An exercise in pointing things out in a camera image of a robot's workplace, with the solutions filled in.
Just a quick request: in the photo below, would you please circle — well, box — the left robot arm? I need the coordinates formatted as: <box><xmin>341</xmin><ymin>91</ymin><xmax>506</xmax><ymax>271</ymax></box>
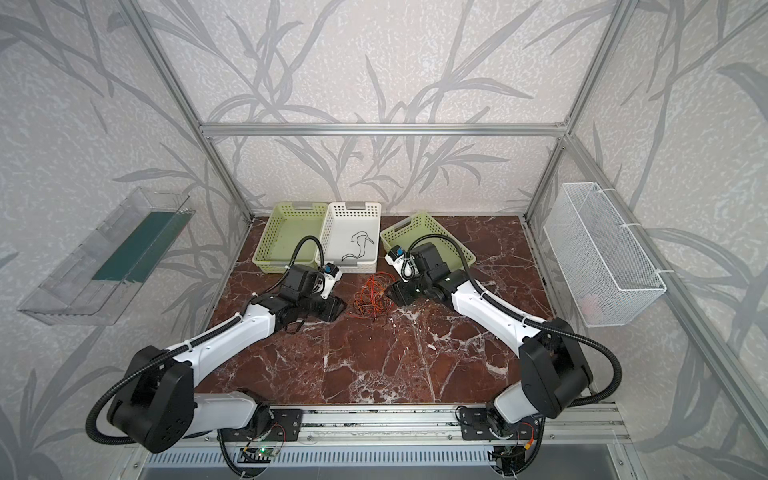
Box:
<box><xmin>86</xmin><ymin>264</ymin><xmax>346</xmax><ymax>453</ymax></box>

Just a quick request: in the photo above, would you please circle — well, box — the arm conduit hose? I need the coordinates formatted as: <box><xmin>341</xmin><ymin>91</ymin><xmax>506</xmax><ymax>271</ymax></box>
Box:
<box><xmin>84</xmin><ymin>235</ymin><xmax>326</xmax><ymax>446</ymax></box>
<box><xmin>404</xmin><ymin>232</ymin><xmax>623</xmax><ymax>408</ymax></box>

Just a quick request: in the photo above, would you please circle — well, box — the light green basket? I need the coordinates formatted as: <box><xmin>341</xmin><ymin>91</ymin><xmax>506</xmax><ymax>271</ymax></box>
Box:
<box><xmin>252</xmin><ymin>202</ymin><xmax>328</xmax><ymax>274</ymax></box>
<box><xmin>380</xmin><ymin>212</ymin><xmax>476</xmax><ymax>271</ymax></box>

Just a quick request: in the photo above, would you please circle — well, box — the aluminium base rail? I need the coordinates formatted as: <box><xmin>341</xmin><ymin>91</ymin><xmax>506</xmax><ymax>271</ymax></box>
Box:
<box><xmin>125</xmin><ymin>403</ymin><xmax>631</xmax><ymax>448</ymax></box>

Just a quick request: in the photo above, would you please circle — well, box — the clear plastic wall shelf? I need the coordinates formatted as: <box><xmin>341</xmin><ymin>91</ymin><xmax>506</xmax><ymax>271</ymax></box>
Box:
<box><xmin>18</xmin><ymin>188</ymin><xmax>195</xmax><ymax>326</ymax></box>

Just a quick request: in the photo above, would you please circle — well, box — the aluminium cage frame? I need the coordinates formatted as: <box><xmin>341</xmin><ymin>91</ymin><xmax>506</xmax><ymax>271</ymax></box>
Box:
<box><xmin>118</xmin><ymin>1</ymin><xmax>767</xmax><ymax>447</ymax></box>

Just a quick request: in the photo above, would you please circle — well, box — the white perforated basket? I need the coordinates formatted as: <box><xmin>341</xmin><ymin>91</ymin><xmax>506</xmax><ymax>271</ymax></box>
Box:
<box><xmin>315</xmin><ymin>202</ymin><xmax>381</xmax><ymax>274</ymax></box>

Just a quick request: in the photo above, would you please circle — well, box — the left arm conduit hose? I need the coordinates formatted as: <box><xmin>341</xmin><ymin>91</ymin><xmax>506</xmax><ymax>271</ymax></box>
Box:
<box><xmin>84</xmin><ymin>235</ymin><xmax>326</xmax><ymax>446</ymax></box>

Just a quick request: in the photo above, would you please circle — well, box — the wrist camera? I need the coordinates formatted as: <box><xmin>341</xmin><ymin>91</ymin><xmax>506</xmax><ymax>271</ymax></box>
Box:
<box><xmin>385</xmin><ymin>245</ymin><xmax>413</xmax><ymax>282</ymax></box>
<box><xmin>320</xmin><ymin>263</ymin><xmax>343</xmax><ymax>299</ymax></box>

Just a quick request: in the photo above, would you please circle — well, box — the black thin cable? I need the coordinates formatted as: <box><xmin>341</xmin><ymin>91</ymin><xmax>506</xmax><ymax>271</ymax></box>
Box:
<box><xmin>340</xmin><ymin>230</ymin><xmax>376</xmax><ymax>263</ymax></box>

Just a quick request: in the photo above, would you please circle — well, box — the right light green basket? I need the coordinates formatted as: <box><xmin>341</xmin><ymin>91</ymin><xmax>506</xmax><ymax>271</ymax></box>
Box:
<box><xmin>380</xmin><ymin>212</ymin><xmax>476</xmax><ymax>271</ymax></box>

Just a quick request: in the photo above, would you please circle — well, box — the right arm conduit hose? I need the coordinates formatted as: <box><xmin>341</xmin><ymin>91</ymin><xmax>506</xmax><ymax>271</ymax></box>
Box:
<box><xmin>404</xmin><ymin>232</ymin><xmax>623</xmax><ymax>408</ymax></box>

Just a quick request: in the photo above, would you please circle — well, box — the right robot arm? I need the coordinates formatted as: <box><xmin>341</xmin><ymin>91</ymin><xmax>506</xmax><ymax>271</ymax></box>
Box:
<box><xmin>386</xmin><ymin>242</ymin><xmax>593</xmax><ymax>437</ymax></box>

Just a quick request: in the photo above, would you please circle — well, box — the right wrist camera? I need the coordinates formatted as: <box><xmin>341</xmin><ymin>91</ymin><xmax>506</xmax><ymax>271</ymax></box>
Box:
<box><xmin>385</xmin><ymin>245</ymin><xmax>413</xmax><ymax>282</ymax></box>

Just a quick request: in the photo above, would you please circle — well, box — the red cable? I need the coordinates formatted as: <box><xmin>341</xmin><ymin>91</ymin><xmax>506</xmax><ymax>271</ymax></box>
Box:
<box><xmin>350</xmin><ymin>271</ymin><xmax>400</xmax><ymax>322</ymax></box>

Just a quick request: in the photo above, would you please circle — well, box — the left light green basket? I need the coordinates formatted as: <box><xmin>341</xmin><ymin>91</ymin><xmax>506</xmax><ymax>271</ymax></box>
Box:
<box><xmin>252</xmin><ymin>202</ymin><xmax>328</xmax><ymax>274</ymax></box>

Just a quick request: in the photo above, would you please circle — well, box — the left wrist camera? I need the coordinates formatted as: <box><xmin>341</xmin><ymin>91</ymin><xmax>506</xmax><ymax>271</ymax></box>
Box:
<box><xmin>320</xmin><ymin>263</ymin><xmax>343</xmax><ymax>299</ymax></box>

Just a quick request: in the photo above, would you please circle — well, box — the white wire mesh basket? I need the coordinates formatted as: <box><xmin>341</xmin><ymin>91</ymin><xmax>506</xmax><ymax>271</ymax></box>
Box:
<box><xmin>544</xmin><ymin>182</ymin><xmax>667</xmax><ymax>327</ymax></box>

